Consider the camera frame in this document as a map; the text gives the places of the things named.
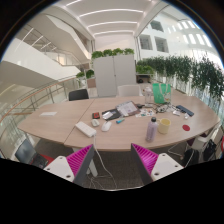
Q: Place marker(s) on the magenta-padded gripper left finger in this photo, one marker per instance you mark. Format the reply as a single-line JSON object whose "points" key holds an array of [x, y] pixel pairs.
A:
{"points": [[78, 160]]}

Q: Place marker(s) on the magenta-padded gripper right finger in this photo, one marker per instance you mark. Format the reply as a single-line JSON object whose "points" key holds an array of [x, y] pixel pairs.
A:
{"points": [[148, 160]]}

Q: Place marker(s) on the purple bottle with black cap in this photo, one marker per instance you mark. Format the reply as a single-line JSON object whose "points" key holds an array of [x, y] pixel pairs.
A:
{"points": [[151, 131]]}

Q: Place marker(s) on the white power strip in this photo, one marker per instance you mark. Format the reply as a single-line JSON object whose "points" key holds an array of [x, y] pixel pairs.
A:
{"points": [[85, 129]]}

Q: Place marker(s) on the pale yellow mug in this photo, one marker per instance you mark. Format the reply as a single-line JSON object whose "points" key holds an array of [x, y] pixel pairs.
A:
{"points": [[164, 127]]}

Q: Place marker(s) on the small white grey mouse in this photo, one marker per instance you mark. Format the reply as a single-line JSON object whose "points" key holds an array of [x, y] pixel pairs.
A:
{"points": [[95, 122]]}

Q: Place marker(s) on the white computer mouse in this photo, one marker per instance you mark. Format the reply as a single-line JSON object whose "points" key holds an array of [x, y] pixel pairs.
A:
{"points": [[106, 126]]}

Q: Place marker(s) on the colourful sticker sheet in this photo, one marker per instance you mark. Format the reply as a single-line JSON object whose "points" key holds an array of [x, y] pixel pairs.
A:
{"points": [[145, 113]]}

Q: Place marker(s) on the red and black case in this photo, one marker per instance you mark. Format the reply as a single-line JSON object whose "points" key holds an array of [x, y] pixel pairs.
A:
{"points": [[96, 115]]}

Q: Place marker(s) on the teal marker pen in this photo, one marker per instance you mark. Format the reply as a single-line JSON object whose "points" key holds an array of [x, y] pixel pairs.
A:
{"points": [[120, 121]]}

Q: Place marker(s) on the flat round red coaster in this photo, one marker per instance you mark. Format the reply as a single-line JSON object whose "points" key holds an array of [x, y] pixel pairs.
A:
{"points": [[186, 127]]}

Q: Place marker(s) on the dark grey chair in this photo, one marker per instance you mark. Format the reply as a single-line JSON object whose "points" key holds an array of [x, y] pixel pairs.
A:
{"points": [[26, 151]]}

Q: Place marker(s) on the white paper sheet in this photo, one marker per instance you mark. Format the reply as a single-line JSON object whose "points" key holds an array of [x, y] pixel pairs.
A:
{"points": [[48, 113]]}

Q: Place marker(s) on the sticker-covered grey laptop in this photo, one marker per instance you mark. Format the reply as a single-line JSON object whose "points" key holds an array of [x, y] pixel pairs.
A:
{"points": [[127, 108]]}

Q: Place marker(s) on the black folder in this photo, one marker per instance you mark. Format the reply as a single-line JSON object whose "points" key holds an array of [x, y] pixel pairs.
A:
{"points": [[113, 116]]}

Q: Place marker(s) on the white plastic chair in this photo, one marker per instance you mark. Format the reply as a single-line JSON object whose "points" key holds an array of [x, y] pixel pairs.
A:
{"points": [[203, 141]]}

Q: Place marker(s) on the dark blue phone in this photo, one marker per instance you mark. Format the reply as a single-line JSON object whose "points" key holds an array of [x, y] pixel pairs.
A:
{"points": [[185, 110]]}

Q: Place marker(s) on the black backpack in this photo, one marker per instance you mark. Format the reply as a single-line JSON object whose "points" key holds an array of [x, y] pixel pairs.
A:
{"points": [[210, 150]]}

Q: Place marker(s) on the clear plastic bottle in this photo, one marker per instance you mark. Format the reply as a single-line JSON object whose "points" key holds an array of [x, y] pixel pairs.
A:
{"points": [[148, 96]]}

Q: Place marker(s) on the black chair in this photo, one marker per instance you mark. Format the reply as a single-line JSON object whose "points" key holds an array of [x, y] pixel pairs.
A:
{"points": [[78, 95]]}

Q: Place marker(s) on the green tote bag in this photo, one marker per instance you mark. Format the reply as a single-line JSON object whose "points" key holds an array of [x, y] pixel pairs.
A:
{"points": [[161, 93]]}

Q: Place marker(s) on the glass balcony railing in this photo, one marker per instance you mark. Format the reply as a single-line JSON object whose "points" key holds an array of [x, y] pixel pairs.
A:
{"points": [[30, 100]]}

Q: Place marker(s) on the potted plant in planter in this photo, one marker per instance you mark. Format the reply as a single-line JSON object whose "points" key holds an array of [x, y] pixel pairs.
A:
{"points": [[89, 75]]}

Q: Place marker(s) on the white cabinet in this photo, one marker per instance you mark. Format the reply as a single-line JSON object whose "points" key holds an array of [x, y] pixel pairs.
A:
{"points": [[113, 76]]}

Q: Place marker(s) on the green hedge plants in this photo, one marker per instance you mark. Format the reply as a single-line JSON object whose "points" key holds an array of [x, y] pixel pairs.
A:
{"points": [[196, 75]]}

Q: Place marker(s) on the green plants on cabinet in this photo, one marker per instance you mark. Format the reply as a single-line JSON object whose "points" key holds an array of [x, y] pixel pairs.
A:
{"points": [[111, 52]]}

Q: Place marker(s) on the ceiling light strips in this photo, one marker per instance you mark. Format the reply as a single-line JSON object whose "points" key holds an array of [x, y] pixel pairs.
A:
{"points": [[110, 24]]}

